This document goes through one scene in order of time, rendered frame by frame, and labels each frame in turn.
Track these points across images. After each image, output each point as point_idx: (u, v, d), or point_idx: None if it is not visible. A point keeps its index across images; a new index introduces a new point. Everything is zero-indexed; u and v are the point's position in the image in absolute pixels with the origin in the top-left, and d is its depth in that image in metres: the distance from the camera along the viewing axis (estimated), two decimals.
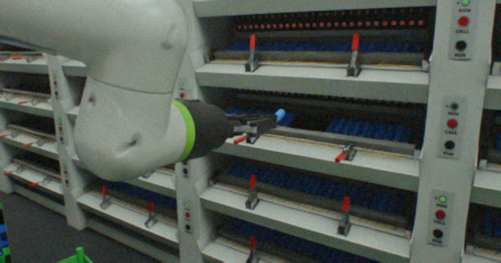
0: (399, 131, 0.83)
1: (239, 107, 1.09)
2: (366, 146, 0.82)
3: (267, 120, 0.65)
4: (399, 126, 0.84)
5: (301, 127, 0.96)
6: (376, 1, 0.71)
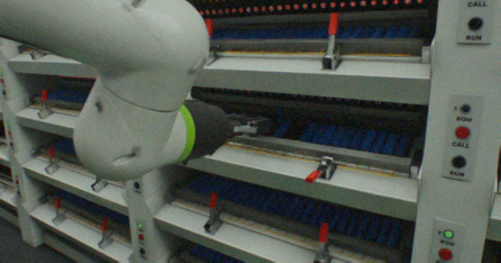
0: (391, 139, 0.64)
1: None
2: (349, 160, 0.63)
3: (267, 120, 0.65)
4: (392, 133, 0.66)
5: (272, 134, 0.78)
6: None
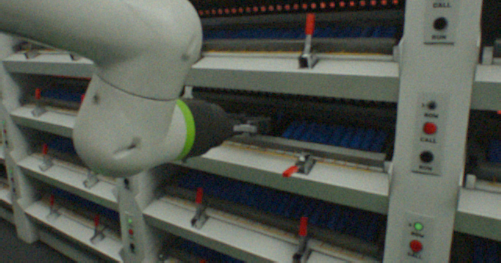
0: (369, 136, 0.67)
1: None
2: (327, 156, 0.66)
3: (268, 120, 0.65)
4: (369, 130, 0.68)
5: None
6: None
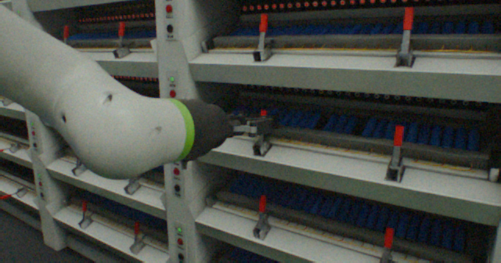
0: (462, 135, 0.62)
1: (246, 105, 0.89)
2: (421, 155, 0.61)
3: None
4: (460, 129, 0.64)
5: None
6: None
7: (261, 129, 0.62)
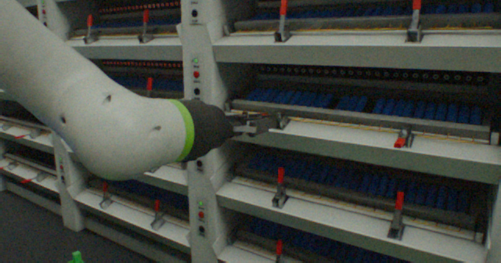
0: (465, 111, 0.67)
1: (262, 88, 0.94)
2: (427, 130, 0.66)
3: None
4: (463, 106, 0.69)
5: None
6: None
7: (260, 129, 0.62)
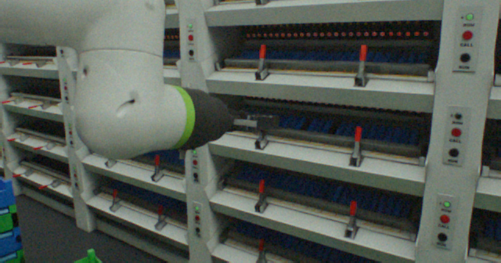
0: (405, 134, 0.87)
1: (250, 110, 1.13)
2: (375, 148, 0.86)
3: None
4: (405, 129, 0.88)
5: None
6: (383, 14, 0.75)
7: (261, 125, 0.62)
